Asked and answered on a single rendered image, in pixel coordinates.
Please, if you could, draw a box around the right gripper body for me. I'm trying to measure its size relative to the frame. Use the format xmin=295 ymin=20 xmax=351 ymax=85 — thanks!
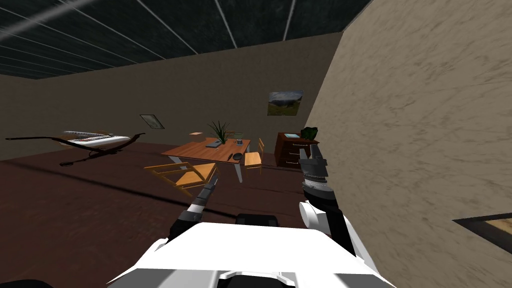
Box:
xmin=298 ymin=157 xmax=329 ymax=177

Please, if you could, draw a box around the brown wooden table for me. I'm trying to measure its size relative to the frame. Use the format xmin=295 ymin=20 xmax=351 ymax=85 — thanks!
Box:
xmin=161 ymin=120 xmax=252 ymax=184

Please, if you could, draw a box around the dark brown dresser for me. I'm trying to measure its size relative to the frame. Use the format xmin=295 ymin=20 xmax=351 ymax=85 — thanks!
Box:
xmin=274 ymin=126 xmax=320 ymax=170

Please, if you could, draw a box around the landscape wall picture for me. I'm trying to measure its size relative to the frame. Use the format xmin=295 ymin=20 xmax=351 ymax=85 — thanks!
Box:
xmin=266 ymin=90 xmax=305 ymax=117

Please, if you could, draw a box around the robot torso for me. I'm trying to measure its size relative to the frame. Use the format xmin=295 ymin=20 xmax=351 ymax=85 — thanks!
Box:
xmin=105 ymin=213 xmax=398 ymax=288

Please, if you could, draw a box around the small grey wall picture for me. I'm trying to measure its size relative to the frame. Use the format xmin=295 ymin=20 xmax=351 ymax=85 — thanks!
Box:
xmin=139 ymin=113 xmax=166 ymax=131

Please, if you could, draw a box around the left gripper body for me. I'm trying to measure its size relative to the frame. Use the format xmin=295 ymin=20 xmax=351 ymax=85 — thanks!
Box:
xmin=201 ymin=175 xmax=220 ymax=200

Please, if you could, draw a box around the tipped light wooden chair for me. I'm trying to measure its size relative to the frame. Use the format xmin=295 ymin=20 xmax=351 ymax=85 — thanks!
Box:
xmin=143 ymin=161 xmax=220 ymax=198

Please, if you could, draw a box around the upright light wooden chair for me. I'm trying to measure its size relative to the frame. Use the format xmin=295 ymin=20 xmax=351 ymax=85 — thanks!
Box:
xmin=244 ymin=137 xmax=266 ymax=176

